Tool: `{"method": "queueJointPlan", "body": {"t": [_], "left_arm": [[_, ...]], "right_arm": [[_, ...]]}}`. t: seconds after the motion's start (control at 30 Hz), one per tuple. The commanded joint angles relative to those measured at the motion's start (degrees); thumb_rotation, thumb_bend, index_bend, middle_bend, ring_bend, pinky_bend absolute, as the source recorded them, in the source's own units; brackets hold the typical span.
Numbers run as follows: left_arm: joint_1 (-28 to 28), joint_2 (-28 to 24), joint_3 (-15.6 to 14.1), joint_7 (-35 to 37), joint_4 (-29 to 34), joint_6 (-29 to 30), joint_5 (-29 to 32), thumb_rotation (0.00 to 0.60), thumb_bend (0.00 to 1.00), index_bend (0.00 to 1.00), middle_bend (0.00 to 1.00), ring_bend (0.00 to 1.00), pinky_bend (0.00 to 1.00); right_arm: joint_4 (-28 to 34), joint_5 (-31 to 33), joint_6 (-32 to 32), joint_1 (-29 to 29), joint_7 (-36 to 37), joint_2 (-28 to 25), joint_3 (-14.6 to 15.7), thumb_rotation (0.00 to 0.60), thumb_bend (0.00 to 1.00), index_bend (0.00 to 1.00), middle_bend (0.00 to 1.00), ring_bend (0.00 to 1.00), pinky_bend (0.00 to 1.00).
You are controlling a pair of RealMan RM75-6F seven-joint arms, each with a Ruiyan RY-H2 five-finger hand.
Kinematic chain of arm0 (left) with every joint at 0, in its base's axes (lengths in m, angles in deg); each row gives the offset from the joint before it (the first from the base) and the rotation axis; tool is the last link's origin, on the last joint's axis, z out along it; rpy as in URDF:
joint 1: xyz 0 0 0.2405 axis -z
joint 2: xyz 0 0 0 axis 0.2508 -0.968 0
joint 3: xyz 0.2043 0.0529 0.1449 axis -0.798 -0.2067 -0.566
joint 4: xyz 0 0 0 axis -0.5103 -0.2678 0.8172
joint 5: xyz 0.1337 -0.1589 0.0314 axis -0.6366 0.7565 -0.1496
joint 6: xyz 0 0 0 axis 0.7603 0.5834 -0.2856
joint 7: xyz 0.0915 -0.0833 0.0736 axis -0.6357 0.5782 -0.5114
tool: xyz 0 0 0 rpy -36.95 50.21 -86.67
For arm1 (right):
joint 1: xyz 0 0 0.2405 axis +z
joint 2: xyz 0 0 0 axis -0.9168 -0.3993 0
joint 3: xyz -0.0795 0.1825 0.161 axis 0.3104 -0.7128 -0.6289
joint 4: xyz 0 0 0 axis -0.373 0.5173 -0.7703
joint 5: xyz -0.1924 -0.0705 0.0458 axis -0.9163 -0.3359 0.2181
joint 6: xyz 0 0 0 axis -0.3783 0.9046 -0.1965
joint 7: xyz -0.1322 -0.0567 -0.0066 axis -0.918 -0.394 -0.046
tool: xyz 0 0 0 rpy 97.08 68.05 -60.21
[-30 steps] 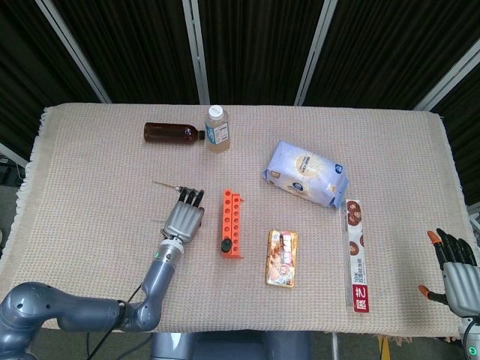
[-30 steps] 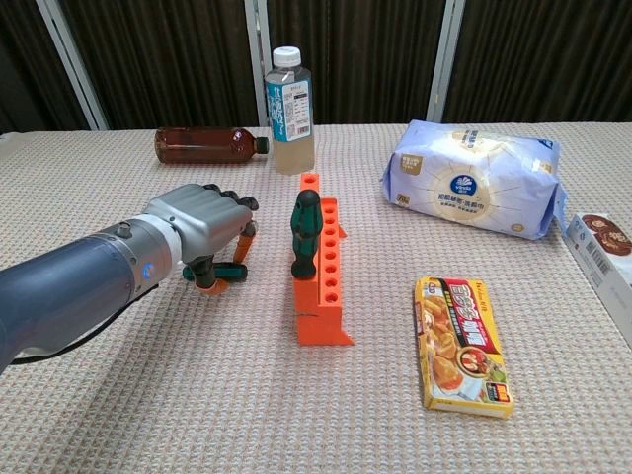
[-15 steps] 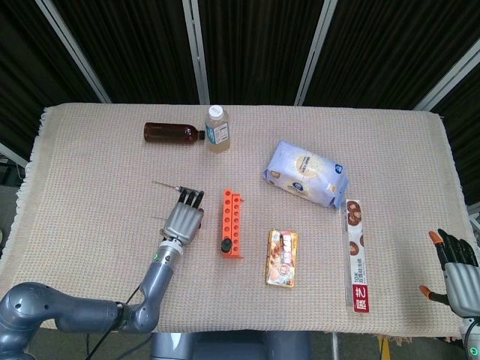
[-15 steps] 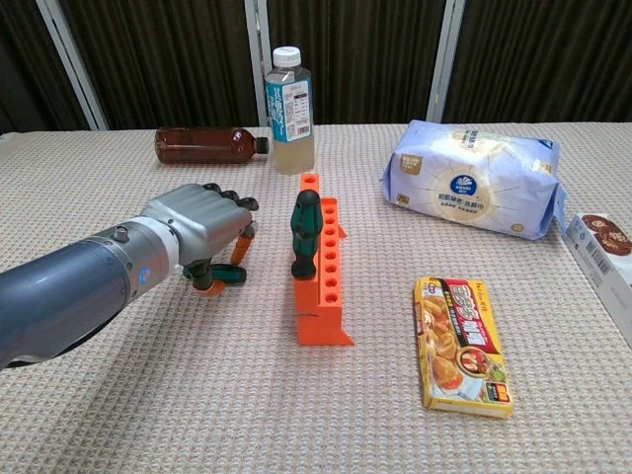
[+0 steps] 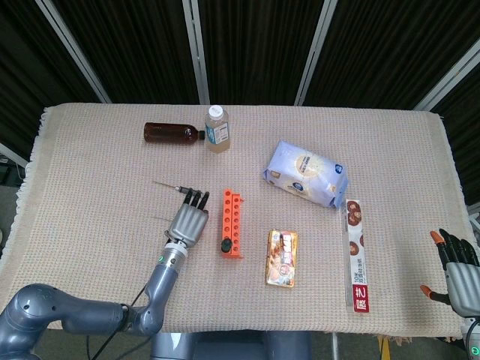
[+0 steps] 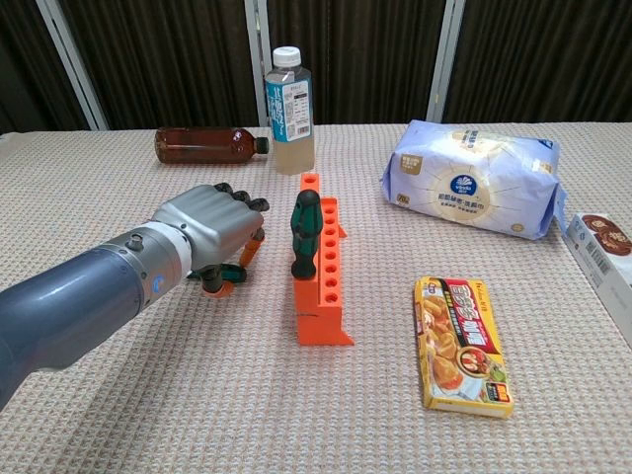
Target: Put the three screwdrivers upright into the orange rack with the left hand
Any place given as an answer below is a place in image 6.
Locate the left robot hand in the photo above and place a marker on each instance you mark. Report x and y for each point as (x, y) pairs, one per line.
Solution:
(217, 222)

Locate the dark green black screwdriver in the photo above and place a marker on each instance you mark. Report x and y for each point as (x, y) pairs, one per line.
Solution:
(306, 237)

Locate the orange tool holder block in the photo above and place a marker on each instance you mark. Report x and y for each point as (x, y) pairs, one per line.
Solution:
(316, 321)

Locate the brown plastic bottle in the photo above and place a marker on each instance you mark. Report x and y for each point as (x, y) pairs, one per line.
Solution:
(197, 145)

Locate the clear bottle white cap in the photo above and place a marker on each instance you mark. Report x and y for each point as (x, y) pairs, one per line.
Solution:
(291, 113)

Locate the beige woven tablecloth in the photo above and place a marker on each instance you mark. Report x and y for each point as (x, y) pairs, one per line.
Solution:
(247, 419)

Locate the pale blue tissue pack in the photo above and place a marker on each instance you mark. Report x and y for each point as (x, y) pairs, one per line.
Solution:
(469, 187)

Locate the yellow curry box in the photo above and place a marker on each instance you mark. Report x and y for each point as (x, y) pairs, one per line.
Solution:
(459, 345)

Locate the long white wrap box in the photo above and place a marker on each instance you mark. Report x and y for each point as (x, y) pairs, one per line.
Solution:
(602, 266)

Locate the aluminium partition post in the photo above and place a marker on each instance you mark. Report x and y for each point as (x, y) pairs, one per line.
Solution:
(447, 59)
(74, 69)
(255, 29)

